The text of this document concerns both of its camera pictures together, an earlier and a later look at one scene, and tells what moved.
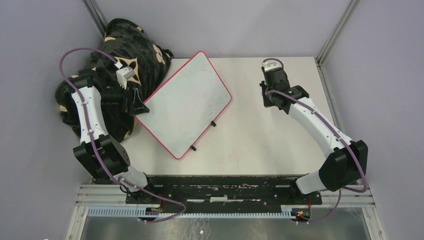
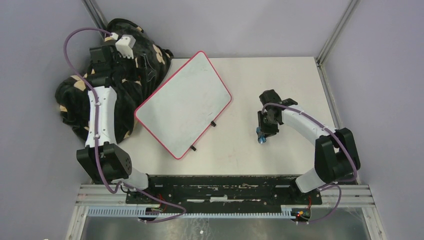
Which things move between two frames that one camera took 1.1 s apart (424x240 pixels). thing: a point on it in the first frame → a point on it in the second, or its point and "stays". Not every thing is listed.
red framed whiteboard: [185, 105] stays
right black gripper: [267, 102] → [268, 131]
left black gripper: [137, 108] → [118, 57]
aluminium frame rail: [111, 194] stays
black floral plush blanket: [131, 59] stays
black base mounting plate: [223, 190] stays
